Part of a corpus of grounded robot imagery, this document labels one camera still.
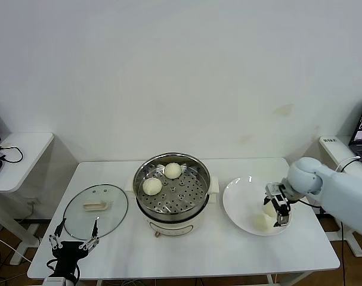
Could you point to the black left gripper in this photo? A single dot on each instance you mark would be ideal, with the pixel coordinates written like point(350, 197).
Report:
point(69, 254)

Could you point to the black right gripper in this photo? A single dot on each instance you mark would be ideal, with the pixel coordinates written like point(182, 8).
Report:
point(282, 204)

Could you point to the white steamed baozi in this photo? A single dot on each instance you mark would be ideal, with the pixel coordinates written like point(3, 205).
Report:
point(269, 210)
point(172, 170)
point(259, 222)
point(152, 186)

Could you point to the round glass pot lid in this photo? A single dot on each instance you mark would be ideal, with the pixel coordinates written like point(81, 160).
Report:
point(115, 202)

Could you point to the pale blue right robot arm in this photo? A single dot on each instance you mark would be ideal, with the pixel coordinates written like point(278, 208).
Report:
point(341, 193)

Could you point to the perforated steel steamer basket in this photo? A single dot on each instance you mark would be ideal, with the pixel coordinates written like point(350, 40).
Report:
point(180, 205)

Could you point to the round white plate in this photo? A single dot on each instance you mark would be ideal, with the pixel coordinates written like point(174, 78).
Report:
point(237, 196)

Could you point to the white side table with label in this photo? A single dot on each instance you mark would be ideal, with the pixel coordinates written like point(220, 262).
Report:
point(335, 152)

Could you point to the small printed table label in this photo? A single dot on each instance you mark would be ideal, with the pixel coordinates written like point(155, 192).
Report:
point(329, 141)

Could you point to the cream electric cooker pot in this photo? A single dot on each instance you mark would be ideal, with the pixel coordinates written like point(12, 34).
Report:
point(168, 229)

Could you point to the white side table with mouse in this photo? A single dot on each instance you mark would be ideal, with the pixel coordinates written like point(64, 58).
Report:
point(25, 155)

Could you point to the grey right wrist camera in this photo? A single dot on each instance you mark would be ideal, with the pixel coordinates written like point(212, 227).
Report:
point(273, 189)

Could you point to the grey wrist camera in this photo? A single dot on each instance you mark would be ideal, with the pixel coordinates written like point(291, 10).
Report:
point(54, 282)
point(273, 189)

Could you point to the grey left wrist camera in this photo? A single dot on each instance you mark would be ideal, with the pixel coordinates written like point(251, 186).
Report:
point(54, 282)

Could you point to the white wall socket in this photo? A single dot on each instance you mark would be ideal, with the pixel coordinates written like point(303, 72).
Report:
point(30, 205)

